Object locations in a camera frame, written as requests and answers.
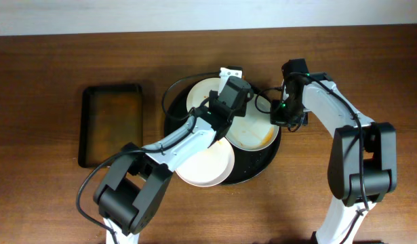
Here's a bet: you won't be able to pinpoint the pale green plate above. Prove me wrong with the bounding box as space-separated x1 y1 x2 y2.
226 96 279 151

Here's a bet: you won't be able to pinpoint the white plate top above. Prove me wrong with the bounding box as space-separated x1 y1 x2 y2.
186 77 226 111

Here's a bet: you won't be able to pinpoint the round black tray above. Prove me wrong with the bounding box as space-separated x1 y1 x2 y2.
166 80 281 185

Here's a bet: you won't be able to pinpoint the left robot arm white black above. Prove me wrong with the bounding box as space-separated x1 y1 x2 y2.
75 76 254 244

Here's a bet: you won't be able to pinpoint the white plate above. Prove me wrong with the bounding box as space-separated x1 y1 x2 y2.
176 138 235 187
186 77 226 111

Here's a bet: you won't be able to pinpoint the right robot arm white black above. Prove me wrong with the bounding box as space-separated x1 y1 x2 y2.
270 58 397 243

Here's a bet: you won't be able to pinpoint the white plate bottom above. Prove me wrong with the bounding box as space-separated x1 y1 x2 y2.
176 138 235 187

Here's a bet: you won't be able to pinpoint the black rectangular tray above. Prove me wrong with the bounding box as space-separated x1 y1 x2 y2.
78 83 143 168

